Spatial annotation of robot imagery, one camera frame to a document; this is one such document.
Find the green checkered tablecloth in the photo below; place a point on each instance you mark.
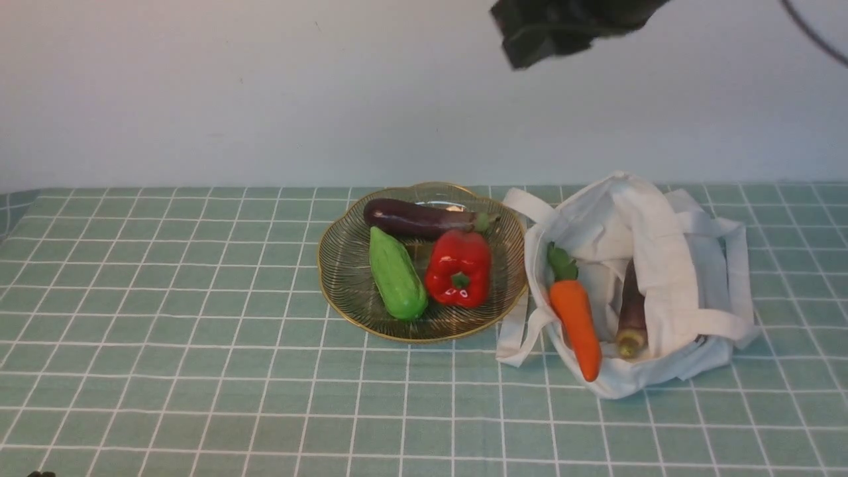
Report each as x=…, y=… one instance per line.
x=182, y=332

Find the red bell pepper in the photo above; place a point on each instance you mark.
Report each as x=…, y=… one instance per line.
x=459, y=269

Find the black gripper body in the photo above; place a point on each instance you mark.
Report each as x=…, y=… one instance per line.
x=532, y=31

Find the gold wire basket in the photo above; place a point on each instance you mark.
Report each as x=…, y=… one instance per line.
x=347, y=284

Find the orange carrot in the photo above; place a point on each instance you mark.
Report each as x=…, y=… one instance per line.
x=571, y=303

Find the white cloth bag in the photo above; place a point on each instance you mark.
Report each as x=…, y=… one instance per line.
x=692, y=268

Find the brown root vegetable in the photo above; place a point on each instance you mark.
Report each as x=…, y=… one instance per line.
x=632, y=335

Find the purple eggplant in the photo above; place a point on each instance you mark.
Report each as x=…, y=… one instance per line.
x=406, y=219

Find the green bitter gourd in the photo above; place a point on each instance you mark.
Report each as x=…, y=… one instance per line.
x=405, y=297

